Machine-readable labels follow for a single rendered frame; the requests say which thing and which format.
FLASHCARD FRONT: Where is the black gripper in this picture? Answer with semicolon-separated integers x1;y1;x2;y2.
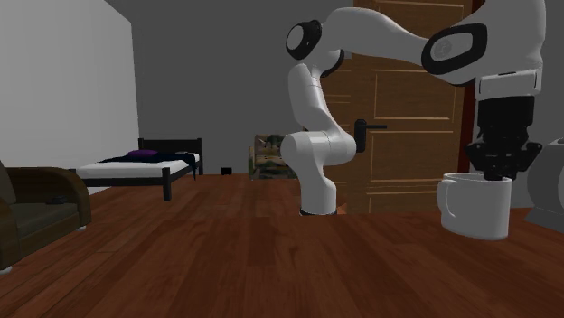
464;95;543;182

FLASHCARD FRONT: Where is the white mug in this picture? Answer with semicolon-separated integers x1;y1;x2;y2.
436;172;513;241

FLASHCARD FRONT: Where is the grey rounded appliance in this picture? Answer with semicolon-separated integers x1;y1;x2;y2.
523;136;564;235

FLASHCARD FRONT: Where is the wooden panel door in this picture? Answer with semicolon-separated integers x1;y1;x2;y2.
320;0;485;216

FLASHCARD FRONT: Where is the camouflage pattern armchair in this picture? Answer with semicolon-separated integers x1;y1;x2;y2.
248;133;299;181

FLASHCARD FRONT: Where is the brown armchair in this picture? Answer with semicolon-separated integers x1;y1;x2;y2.
0;160;93;276

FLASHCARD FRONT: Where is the black frame bed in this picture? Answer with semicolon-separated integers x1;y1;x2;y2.
68;137;204;202

